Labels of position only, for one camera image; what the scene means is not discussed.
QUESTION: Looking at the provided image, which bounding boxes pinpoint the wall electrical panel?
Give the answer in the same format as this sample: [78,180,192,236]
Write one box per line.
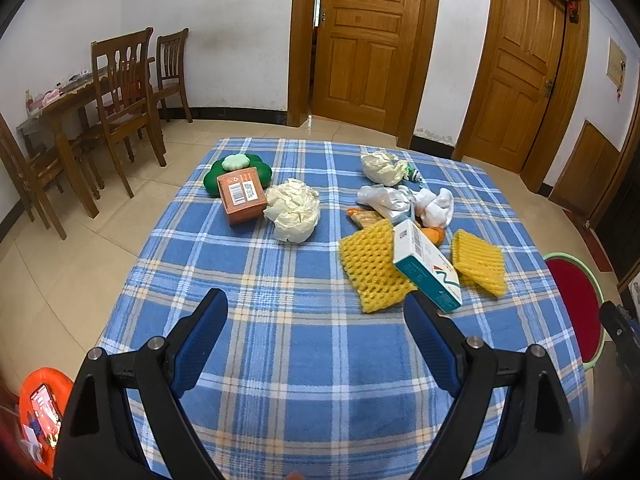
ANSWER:
[606,38,627,99]

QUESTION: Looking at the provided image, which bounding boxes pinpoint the small green white wrapper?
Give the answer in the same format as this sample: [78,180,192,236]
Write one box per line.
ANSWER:
[405,165,424,184]

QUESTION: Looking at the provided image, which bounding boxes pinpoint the near wooden chair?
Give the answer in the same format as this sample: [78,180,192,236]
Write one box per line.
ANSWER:
[80,27,166,196]

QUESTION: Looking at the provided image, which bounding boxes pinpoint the white cloth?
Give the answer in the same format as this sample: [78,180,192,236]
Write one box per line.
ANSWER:
[414,188,454,229]

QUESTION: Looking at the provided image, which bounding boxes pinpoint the wooden dining table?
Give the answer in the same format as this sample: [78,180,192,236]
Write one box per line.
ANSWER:
[16,56,156,219]

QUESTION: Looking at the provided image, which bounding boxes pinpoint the yellow foam net large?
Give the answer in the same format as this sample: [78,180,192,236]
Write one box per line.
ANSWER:
[338,220,416,313]

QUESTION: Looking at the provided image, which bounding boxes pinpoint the white teal medicine box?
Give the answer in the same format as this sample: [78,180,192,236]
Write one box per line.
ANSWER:
[393,219,462,313]

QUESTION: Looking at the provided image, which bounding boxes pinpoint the yellow foam net small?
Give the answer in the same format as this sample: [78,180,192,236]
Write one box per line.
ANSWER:
[451,230,508,298]

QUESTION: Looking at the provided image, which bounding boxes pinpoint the foreground wooden chair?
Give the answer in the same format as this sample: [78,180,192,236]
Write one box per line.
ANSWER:
[1,117,67,240]

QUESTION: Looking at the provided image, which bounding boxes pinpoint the orange candy wrapper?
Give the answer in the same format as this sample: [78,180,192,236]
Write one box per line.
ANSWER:
[421,226,446,247]

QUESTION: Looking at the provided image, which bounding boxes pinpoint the far wooden chair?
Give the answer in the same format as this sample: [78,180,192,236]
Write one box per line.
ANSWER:
[153,28,193,122]

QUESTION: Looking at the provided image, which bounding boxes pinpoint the large crumpled cream paper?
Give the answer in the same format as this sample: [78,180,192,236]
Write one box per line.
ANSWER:
[264,178,320,244]

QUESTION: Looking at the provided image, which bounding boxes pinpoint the orange plastic basket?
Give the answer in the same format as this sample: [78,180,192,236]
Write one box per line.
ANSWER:
[18,367,74,478]

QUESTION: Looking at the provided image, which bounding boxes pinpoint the far crumpled cream paper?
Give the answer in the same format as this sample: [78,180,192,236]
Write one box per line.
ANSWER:
[360,151,409,186]

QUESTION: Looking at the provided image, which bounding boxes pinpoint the blue plaid tablecloth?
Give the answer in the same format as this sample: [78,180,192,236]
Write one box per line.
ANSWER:
[99,138,589,479]

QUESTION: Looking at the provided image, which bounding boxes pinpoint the green flower-shaped container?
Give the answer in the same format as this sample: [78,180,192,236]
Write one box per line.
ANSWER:
[203,153,272,198]

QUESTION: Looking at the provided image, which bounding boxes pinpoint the right wooden door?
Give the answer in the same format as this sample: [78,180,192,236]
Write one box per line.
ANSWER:
[463,0,566,174]

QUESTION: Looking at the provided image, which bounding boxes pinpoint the orange cardboard box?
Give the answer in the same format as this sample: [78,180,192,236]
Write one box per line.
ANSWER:
[217,167,267,226]

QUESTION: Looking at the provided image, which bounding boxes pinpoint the orange snack bag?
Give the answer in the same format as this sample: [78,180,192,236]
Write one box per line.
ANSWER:
[347,208,384,229]

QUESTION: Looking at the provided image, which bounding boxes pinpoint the low wooden cabinet door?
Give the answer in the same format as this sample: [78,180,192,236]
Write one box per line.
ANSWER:
[550,120,620,219]

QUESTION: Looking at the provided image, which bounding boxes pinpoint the clear plastic bag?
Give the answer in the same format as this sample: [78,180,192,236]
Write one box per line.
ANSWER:
[356,184,416,226]

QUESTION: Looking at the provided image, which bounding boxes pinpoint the left wooden door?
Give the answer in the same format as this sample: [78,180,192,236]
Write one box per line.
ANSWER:
[311,0,421,134]

